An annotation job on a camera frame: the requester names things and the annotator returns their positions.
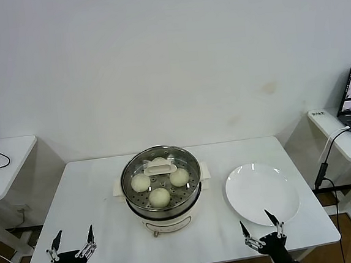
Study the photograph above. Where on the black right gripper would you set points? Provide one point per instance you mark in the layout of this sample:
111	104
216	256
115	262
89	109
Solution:
274	247

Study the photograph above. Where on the round glass lid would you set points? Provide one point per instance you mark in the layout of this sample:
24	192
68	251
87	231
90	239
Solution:
160	168

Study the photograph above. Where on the white wall socket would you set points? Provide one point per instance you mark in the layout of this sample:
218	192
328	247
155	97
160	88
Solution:
22	209

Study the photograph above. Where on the round white plate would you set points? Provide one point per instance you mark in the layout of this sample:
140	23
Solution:
254	192

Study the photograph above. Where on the white side table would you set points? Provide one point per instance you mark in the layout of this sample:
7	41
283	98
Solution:
331	124
8	158

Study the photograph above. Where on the small label sticker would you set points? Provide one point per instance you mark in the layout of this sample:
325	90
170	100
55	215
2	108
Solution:
318	113

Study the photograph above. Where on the perforated steel steamer basket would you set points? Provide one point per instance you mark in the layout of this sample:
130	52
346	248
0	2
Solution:
181	203

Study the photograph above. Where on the cream electric cooker pot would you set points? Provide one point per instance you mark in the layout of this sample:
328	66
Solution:
168	223

